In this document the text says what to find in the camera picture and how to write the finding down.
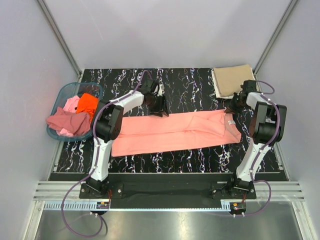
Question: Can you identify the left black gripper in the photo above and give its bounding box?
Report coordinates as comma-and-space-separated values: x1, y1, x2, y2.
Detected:
145, 94, 168, 118

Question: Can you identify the salmon pink t shirt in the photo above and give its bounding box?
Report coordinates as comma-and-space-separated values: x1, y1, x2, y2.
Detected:
111, 110, 241, 157

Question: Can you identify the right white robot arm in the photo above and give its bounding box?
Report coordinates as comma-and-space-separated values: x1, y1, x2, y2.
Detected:
223, 80, 288, 199

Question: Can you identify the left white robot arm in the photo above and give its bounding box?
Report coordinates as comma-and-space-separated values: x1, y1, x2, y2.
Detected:
85, 77, 169, 198

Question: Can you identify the folded beige t shirt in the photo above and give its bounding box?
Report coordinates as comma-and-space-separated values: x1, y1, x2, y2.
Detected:
212, 63, 259, 97

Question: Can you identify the orange t shirt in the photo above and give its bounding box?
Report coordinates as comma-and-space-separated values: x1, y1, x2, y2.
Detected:
76, 93, 99, 122

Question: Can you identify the teal plastic laundry basket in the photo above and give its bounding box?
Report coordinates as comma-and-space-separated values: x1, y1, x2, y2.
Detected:
46, 82, 103, 142

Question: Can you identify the dusty rose t shirt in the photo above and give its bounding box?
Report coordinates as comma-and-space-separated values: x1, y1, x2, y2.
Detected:
46, 107, 91, 136

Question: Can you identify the light pink t shirt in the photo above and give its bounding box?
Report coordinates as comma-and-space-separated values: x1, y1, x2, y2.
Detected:
57, 95, 80, 137

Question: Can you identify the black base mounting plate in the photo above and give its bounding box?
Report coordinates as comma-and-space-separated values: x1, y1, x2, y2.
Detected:
79, 173, 257, 212

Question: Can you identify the right aluminium corner post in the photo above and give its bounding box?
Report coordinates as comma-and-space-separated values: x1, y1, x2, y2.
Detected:
253, 0, 300, 77

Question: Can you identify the aluminium corner post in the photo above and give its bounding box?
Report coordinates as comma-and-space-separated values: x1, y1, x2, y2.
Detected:
253, 0, 300, 77
35, 0, 83, 79

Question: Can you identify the left aluminium corner post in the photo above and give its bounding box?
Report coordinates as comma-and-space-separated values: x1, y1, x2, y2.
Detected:
35, 0, 83, 79

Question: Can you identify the aluminium frame rail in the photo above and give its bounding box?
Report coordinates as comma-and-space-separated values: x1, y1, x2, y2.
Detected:
32, 181, 88, 200

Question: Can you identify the slotted cable duct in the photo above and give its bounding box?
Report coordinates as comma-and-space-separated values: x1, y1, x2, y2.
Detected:
44, 201, 97, 211

